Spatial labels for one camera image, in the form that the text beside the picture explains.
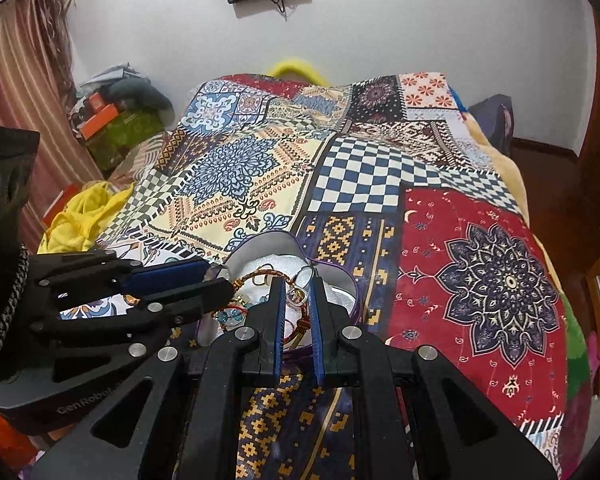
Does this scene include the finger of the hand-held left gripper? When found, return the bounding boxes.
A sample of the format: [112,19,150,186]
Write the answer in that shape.
[29,251,211,311]
[30,277,235,356]

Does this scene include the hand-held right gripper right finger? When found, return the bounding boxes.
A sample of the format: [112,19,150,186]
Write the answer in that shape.
[307,275,558,480]

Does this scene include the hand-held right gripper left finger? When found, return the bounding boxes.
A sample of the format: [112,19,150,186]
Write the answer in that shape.
[30,276,287,480]

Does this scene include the blue bead bracelet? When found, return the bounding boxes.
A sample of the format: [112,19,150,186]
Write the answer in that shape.
[214,307,254,327]

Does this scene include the heart-shaped purple tin box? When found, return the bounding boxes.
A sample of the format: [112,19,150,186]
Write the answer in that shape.
[197,230,363,361]

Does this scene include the red braided charm bracelet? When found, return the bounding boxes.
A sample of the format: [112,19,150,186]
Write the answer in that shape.
[220,265,317,347]

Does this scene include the silver chain bracelet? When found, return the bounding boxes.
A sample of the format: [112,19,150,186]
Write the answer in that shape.
[0,242,31,363]

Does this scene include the yellow cloth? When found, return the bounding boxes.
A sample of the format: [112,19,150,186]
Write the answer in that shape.
[37,180,137,256]

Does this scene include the striped red curtain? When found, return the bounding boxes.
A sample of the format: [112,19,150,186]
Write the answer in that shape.
[0,0,106,256]

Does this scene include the striped bed sheet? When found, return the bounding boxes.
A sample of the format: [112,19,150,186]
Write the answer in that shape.
[105,131,182,187]

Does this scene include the orange cardboard box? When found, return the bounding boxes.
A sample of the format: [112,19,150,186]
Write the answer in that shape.
[79,102,122,141]

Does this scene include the green storage box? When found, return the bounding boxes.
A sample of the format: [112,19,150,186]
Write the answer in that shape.
[85,109,164,172]

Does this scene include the patchwork printed blanket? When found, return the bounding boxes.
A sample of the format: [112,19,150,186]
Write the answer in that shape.
[55,72,570,480]

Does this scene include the orange cloth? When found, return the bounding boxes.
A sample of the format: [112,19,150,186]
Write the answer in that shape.
[0,395,38,476]

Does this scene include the yellow foam tube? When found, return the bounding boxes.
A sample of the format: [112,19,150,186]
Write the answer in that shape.
[267,59,329,86]

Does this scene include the dark purple pillow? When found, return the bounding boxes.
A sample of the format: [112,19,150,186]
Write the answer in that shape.
[467,94,515,159]

